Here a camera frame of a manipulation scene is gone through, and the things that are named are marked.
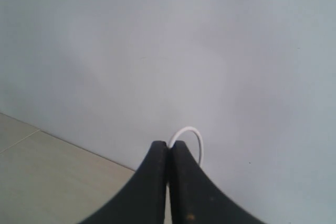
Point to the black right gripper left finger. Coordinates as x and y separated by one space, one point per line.
142 199

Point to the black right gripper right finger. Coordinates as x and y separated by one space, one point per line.
194 198

